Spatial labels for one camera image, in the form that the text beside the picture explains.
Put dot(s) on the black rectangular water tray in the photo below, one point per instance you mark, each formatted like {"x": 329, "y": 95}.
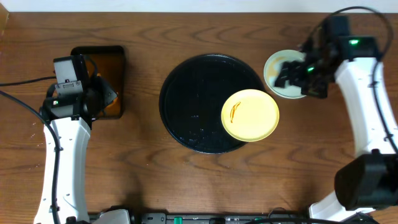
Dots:
{"x": 111, "y": 65}

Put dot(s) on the yellow plate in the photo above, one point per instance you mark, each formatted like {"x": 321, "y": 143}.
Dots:
{"x": 250, "y": 115}

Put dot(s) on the orange green sponge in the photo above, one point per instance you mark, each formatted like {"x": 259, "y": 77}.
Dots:
{"x": 112, "y": 103}

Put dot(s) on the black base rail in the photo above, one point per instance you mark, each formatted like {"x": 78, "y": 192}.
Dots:
{"x": 162, "y": 218}

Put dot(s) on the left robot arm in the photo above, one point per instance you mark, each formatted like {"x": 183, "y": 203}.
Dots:
{"x": 66, "y": 138}

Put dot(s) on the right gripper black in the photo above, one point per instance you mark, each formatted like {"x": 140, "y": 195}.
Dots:
{"x": 296, "y": 67}

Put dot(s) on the round black serving tray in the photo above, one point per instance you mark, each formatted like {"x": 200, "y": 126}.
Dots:
{"x": 193, "y": 95}

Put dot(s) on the green plate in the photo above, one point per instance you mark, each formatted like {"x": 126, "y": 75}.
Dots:
{"x": 272, "y": 68}

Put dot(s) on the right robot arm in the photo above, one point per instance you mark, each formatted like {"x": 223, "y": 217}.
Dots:
{"x": 369, "y": 182}

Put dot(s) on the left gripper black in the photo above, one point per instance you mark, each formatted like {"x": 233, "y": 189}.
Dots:
{"x": 102, "y": 86}

